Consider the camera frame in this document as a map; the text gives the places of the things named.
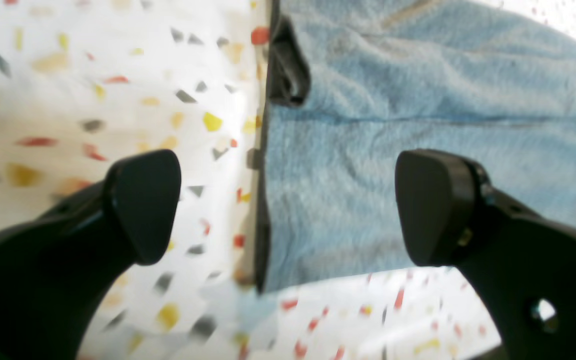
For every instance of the grey t-shirt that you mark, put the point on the grey t-shirt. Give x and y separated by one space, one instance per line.
353 83

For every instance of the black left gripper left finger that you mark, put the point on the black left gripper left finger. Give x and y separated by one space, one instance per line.
56 269

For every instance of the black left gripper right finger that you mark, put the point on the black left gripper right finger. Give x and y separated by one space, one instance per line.
522 265

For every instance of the terrazzo patterned table cloth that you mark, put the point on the terrazzo patterned table cloth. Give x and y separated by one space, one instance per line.
84 83

